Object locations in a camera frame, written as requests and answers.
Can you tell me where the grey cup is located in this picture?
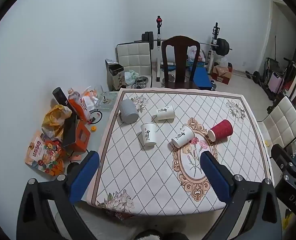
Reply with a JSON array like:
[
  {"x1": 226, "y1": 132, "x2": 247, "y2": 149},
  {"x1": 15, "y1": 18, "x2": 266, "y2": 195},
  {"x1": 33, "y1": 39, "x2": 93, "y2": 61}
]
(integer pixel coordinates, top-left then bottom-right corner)
[{"x1": 119, "y1": 99, "x2": 139, "y2": 124}]

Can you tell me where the glass ashtray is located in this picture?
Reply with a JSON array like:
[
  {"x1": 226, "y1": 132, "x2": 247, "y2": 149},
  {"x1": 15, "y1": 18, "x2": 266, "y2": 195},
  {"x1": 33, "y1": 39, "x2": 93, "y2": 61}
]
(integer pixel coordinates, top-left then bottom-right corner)
[{"x1": 96, "y1": 91, "x2": 118, "y2": 111}]

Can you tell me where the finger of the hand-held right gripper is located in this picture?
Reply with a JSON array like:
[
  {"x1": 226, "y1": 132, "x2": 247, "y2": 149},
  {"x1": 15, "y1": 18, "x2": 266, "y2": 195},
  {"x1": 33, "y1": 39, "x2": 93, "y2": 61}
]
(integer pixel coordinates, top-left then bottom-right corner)
[{"x1": 271, "y1": 144, "x2": 296, "y2": 173}]

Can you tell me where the pink suitcase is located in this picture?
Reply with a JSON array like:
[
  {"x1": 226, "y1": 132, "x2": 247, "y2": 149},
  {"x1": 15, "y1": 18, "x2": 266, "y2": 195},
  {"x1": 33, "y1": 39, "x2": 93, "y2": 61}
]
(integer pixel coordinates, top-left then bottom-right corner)
[{"x1": 268, "y1": 71, "x2": 284, "y2": 94}]

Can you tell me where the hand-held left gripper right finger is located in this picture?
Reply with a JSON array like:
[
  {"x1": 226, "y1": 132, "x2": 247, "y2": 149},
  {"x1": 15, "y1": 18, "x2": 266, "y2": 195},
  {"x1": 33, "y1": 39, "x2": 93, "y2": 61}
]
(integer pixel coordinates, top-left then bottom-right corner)
[{"x1": 200, "y1": 151, "x2": 282, "y2": 240}]

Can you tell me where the orange snack packet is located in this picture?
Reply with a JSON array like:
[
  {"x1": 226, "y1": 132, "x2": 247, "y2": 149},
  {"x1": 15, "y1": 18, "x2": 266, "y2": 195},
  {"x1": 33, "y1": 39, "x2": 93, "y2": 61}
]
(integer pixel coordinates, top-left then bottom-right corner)
[{"x1": 25, "y1": 131, "x2": 66, "y2": 176}]

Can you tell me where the metal bowl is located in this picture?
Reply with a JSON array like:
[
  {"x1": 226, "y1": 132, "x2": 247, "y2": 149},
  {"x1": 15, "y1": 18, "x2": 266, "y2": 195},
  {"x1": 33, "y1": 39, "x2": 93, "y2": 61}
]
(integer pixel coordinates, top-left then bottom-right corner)
[{"x1": 133, "y1": 76, "x2": 149, "y2": 89}]

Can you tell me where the white and orange plastic bag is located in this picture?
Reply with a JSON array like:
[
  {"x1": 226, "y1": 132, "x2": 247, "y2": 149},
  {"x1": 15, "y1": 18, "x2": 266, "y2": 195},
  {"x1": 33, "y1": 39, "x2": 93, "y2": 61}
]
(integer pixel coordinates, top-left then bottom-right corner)
[{"x1": 80, "y1": 86, "x2": 100, "y2": 113}]

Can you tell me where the black folded scooter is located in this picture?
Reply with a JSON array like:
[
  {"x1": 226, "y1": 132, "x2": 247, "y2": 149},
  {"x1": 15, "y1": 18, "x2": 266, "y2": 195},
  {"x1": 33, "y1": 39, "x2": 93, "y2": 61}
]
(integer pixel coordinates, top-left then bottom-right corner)
[{"x1": 259, "y1": 57, "x2": 296, "y2": 100}]

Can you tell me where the red ribbed paper cup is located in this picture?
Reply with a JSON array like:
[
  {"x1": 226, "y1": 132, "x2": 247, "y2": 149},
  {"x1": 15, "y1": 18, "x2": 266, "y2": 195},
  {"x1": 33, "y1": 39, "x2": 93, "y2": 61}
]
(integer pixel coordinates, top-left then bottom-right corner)
[{"x1": 208, "y1": 119, "x2": 234, "y2": 142}]

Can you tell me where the black cylinder bottle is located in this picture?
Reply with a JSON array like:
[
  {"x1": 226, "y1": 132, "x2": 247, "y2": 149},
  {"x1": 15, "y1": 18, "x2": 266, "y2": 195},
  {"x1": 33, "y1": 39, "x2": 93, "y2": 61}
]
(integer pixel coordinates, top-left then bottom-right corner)
[{"x1": 52, "y1": 87, "x2": 71, "y2": 109}]

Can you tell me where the black dumbbell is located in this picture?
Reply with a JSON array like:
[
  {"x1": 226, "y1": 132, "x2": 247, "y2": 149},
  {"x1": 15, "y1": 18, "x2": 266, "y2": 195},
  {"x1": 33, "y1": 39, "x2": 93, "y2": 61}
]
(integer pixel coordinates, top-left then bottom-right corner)
[{"x1": 245, "y1": 71, "x2": 261, "y2": 83}]

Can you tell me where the white padded chair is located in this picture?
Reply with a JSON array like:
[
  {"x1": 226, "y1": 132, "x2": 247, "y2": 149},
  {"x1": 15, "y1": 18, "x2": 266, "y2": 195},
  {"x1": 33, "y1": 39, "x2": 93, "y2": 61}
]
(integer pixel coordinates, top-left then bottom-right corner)
[
  {"x1": 257, "y1": 95, "x2": 296, "y2": 153},
  {"x1": 116, "y1": 42, "x2": 153, "y2": 88}
]

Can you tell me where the floral patterned table mat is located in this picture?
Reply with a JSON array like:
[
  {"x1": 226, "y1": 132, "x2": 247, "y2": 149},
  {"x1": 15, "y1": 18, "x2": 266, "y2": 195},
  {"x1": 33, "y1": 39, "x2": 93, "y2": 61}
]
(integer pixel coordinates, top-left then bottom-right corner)
[{"x1": 91, "y1": 88, "x2": 272, "y2": 217}]

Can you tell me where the yellow plastic bag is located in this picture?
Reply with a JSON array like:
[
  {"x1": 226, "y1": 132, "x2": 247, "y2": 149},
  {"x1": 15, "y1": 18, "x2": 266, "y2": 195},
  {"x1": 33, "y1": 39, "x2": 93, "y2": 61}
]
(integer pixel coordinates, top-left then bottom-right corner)
[{"x1": 42, "y1": 104, "x2": 73, "y2": 140}]

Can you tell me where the clear plastic bag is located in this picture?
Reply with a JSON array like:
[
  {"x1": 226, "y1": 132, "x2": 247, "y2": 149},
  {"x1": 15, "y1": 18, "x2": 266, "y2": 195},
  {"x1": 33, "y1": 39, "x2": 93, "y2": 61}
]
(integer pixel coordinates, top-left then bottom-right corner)
[{"x1": 217, "y1": 56, "x2": 229, "y2": 68}]

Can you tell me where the orange drink bottle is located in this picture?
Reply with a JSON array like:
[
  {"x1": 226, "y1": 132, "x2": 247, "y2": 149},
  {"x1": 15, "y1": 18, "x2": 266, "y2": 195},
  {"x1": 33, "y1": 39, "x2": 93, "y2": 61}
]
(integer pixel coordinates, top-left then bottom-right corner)
[{"x1": 67, "y1": 88, "x2": 91, "y2": 121}]

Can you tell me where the white weight bench rack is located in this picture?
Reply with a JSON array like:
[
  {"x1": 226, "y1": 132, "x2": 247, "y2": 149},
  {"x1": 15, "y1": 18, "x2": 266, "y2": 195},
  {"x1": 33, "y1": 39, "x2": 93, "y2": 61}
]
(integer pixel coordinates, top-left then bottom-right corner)
[{"x1": 155, "y1": 16, "x2": 220, "y2": 82}]

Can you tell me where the blue bench pad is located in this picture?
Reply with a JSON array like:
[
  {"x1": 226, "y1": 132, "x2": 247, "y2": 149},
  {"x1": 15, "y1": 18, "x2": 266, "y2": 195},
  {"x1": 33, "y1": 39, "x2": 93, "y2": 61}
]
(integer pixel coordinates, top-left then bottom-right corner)
[{"x1": 167, "y1": 61, "x2": 211, "y2": 90}]

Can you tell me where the orange box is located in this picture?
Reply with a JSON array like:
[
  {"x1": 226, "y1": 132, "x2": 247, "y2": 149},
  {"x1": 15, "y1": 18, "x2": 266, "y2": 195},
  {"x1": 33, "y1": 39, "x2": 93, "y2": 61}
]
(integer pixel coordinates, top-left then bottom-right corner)
[{"x1": 62, "y1": 115, "x2": 90, "y2": 153}]

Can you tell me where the pale green cloth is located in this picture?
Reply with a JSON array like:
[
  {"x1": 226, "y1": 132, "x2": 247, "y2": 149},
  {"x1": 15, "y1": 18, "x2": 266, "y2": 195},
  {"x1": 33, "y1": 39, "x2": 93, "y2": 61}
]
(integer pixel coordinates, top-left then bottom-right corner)
[{"x1": 124, "y1": 70, "x2": 139, "y2": 85}]

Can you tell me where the white paper cup black print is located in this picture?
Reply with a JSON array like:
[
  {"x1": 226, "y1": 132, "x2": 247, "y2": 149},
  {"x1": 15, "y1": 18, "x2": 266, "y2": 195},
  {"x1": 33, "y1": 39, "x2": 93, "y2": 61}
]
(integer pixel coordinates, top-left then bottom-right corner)
[
  {"x1": 171, "y1": 126, "x2": 196, "y2": 148},
  {"x1": 155, "y1": 104, "x2": 176, "y2": 121},
  {"x1": 141, "y1": 123, "x2": 157, "y2": 147}
]

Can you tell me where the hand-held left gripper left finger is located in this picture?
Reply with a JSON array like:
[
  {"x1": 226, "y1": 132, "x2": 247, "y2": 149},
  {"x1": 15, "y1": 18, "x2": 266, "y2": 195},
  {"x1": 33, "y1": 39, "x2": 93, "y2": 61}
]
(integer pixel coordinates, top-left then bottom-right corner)
[{"x1": 17, "y1": 151, "x2": 100, "y2": 240}]

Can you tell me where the black barbell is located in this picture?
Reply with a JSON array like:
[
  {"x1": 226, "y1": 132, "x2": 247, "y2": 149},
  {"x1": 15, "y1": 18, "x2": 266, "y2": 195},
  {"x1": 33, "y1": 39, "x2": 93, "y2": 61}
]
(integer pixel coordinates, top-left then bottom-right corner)
[{"x1": 134, "y1": 31, "x2": 232, "y2": 57}]

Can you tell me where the cardboard box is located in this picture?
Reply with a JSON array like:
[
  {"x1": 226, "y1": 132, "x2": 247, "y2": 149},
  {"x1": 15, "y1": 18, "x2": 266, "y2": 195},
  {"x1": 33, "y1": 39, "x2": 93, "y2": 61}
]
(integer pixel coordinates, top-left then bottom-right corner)
[{"x1": 210, "y1": 65, "x2": 233, "y2": 85}]

